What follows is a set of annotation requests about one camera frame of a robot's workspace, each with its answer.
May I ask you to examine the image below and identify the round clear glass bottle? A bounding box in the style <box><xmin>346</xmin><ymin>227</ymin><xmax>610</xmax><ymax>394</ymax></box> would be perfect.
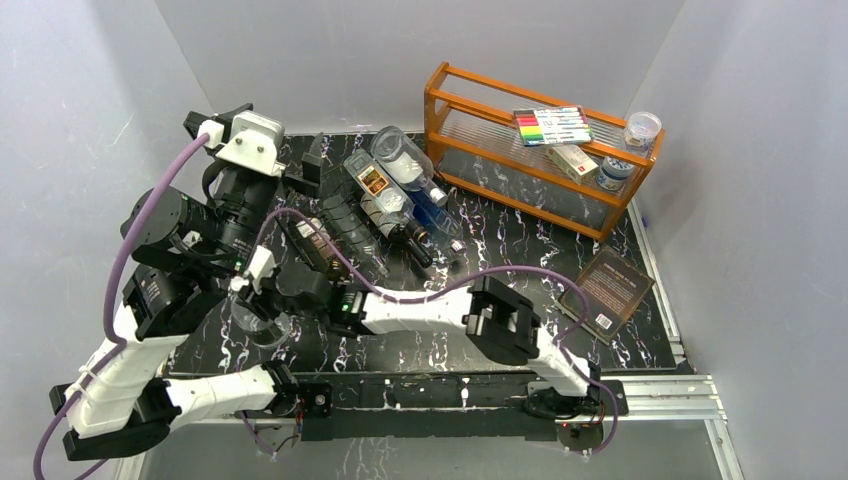
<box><xmin>231</xmin><ymin>299</ymin><xmax>292</xmax><ymax>349</ymax></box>

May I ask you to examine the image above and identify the square clear liquor bottle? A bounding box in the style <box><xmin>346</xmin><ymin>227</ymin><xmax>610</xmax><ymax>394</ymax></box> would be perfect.
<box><xmin>343</xmin><ymin>149</ymin><xmax>414</xmax><ymax>223</ymax></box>

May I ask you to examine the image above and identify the blue glass bottle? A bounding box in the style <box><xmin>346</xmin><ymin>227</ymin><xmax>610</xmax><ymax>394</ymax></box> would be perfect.
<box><xmin>408</xmin><ymin>190</ymin><xmax>466</xmax><ymax>255</ymax></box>

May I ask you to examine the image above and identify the dark olive wine bottle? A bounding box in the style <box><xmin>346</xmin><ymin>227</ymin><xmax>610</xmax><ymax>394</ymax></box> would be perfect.
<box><xmin>364</xmin><ymin>206</ymin><xmax>433</xmax><ymax>268</ymax></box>

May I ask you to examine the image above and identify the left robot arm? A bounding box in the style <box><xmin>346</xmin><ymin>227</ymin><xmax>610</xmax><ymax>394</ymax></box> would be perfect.
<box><xmin>50</xmin><ymin>104</ymin><xmax>323</xmax><ymax>461</ymax></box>

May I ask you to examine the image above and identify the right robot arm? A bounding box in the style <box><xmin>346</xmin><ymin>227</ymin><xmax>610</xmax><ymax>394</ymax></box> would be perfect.
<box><xmin>229</xmin><ymin>267</ymin><xmax>603</xmax><ymax>414</ymax></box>

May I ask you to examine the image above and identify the large clear glass bottle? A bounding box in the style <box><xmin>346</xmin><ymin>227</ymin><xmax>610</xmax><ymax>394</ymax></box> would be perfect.
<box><xmin>370</xmin><ymin>126</ymin><xmax>448</xmax><ymax>207</ymax></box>

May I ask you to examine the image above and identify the orange wooden shelf rack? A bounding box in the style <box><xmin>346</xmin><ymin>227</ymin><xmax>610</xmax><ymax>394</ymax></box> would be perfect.
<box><xmin>424</xmin><ymin>62</ymin><xmax>666</xmax><ymax>241</ymax></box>

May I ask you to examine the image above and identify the coloured marker pen set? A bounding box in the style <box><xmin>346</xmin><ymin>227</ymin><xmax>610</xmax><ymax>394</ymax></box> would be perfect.
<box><xmin>513</xmin><ymin>106</ymin><xmax>593</xmax><ymax>147</ymax></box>

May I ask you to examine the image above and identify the small white carton box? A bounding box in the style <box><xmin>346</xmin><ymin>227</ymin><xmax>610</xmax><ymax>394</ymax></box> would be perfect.
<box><xmin>546</xmin><ymin>144</ymin><xmax>598</xmax><ymax>184</ymax></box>

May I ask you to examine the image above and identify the brown book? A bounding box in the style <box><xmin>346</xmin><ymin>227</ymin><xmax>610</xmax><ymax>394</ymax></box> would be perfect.
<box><xmin>575</xmin><ymin>245</ymin><xmax>655</xmax><ymax>346</ymax></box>

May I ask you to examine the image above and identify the clear plastic jar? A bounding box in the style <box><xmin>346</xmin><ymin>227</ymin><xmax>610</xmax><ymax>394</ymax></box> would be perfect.
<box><xmin>623</xmin><ymin>111</ymin><xmax>662</xmax><ymax>154</ymax></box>

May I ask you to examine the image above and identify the black wire wine rack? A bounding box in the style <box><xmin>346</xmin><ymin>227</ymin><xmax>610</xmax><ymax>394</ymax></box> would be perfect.
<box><xmin>284</xmin><ymin>167</ymin><xmax>435</xmax><ymax>279</ymax></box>

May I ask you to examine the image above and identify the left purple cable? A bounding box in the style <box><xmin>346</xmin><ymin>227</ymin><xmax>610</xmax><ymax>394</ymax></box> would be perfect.
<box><xmin>31</xmin><ymin>132</ymin><xmax>213</xmax><ymax>480</ymax></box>

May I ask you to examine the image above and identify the purple cable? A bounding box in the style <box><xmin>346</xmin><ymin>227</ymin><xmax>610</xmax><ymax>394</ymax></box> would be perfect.
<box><xmin>31</xmin><ymin>132</ymin><xmax>213</xmax><ymax>480</ymax></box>
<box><xmin>254</xmin><ymin>207</ymin><xmax>620</xmax><ymax>457</ymax></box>

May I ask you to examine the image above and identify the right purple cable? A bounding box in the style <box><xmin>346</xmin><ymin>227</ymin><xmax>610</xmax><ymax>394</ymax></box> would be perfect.
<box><xmin>254</xmin><ymin>207</ymin><xmax>620</xmax><ymax>457</ymax></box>

